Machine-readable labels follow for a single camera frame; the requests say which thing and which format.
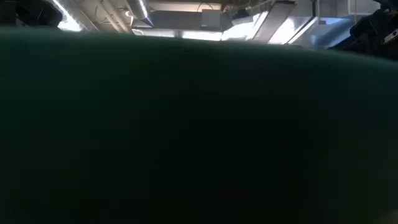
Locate teal plastic plate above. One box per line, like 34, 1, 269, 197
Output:
0, 26, 398, 224

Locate bright ceiling light strip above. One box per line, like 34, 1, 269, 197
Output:
52, 0, 84, 32

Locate grey rectangular ventilation duct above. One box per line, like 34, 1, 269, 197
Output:
148, 9, 233, 32

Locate round silver ventilation duct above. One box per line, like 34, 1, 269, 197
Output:
125, 0, 155, 28

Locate slanted grey metal duct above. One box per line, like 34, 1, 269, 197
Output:
252, 0, 313, 45

